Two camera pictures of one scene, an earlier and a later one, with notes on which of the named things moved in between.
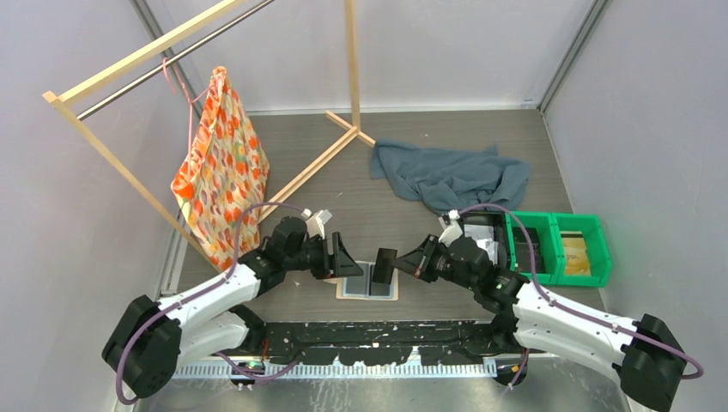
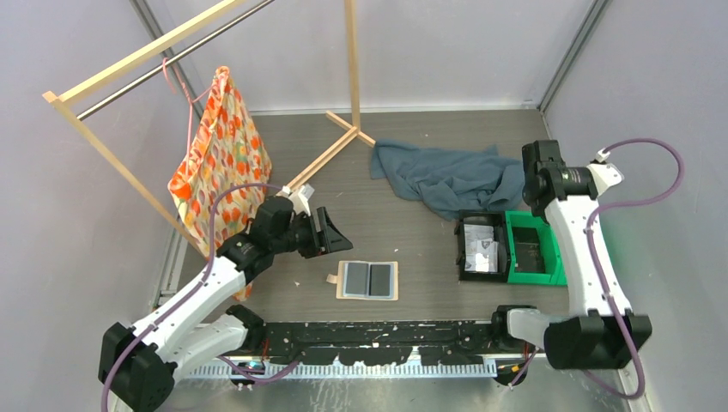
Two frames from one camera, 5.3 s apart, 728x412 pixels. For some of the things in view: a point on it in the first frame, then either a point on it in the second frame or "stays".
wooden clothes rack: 54,99 stays
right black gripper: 416,261 → 542,215
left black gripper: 343,264 → 333,239
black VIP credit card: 358,286 stays
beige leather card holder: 362,287 stays
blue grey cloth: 451,180 stays
